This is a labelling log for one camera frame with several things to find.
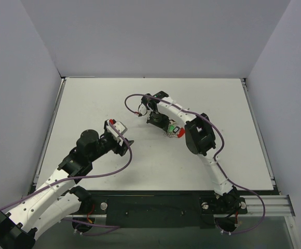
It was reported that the keyring bunch with coloured tags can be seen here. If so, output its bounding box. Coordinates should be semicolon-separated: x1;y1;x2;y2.
164;119;185;138

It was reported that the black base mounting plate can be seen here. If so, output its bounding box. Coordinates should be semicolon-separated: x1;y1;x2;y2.
57;190;249;231

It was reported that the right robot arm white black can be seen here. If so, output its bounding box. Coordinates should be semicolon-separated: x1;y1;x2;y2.
141;91;247;216

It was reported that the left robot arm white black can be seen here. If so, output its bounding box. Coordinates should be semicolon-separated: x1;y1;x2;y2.
0;119;133;248

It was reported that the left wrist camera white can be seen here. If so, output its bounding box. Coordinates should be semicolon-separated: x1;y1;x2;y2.
105;119;128;142

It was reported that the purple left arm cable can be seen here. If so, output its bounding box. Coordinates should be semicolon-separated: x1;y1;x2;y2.
0;127;133;236

